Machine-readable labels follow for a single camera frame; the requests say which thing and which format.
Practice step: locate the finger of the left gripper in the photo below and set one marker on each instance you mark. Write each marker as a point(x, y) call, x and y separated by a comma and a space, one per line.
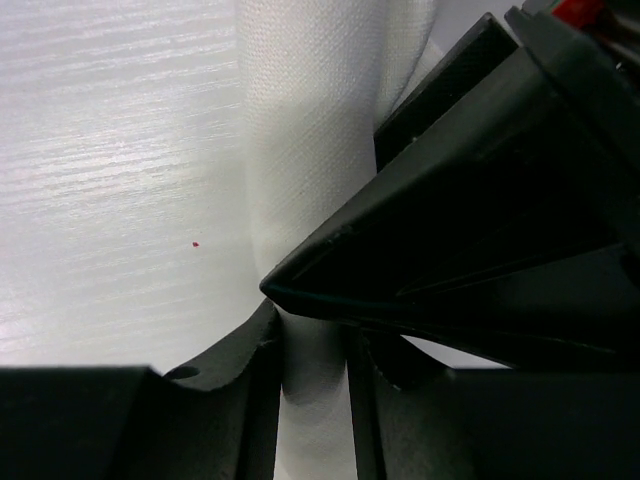
point(508, 230)
point(475, 55)

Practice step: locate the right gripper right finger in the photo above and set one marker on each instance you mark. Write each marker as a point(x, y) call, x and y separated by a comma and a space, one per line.
point(415, 418)

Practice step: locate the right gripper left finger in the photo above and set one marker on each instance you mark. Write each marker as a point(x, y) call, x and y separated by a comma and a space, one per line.
point(213, 417)

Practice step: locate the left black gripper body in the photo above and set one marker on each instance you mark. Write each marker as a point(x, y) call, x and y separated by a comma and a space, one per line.
point(590, 51)

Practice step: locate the white cloth napkin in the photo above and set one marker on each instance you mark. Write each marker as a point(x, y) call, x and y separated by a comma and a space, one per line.
point(319, 77)

